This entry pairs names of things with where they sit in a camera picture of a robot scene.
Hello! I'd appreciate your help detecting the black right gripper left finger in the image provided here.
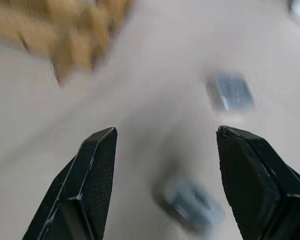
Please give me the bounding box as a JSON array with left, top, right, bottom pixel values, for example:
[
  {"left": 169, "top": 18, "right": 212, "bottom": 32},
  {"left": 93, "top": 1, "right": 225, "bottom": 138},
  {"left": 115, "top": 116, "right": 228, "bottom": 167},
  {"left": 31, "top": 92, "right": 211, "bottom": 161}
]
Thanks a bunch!
[{"left": 21, "top": 126, "right": 118, "bottom": 240}]

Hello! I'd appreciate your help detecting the grey metal block lower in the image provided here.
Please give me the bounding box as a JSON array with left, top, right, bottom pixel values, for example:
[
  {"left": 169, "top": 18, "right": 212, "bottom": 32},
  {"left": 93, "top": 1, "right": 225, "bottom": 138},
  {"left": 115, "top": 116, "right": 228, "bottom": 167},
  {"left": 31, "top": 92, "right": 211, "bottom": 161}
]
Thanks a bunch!
[{"left": 152, "top": 176, "right": 226, "bottom": 232}]

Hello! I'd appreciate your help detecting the grey metal block upper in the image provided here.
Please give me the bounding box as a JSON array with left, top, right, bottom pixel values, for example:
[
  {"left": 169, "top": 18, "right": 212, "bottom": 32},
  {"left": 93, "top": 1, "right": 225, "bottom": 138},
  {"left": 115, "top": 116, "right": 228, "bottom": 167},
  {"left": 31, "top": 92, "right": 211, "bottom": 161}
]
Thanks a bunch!
[{"left": 206, "top": 71, "right": 255, "bottom": 112}]

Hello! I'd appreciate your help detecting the pile of wooden blocks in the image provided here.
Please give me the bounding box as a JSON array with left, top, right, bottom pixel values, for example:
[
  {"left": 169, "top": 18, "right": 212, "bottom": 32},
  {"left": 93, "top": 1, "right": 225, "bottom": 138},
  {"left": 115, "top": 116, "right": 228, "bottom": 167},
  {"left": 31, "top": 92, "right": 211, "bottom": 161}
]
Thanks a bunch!
[{"left": 0, "top": 0, "right": 131, "bottom": 88}]

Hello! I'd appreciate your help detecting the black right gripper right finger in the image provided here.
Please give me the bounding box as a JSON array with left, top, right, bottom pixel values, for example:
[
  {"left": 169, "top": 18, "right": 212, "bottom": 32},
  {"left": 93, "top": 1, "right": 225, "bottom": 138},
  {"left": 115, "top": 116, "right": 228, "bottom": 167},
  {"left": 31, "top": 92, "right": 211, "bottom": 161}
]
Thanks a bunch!
[{"left": 215, "top": 125, "right": 300, "bottom": 240}]

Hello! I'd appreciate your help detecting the grey metal block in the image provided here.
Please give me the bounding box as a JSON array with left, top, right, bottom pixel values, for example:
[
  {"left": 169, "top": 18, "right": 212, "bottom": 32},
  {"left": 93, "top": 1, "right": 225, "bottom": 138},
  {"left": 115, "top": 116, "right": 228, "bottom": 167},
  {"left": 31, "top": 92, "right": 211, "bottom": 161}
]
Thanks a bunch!
[
  {"left": 152, "top": 176, "right": 226, "bottom": 232},
  {"left": 206, "top": 71, "right": 255, "bottom": 112}
]

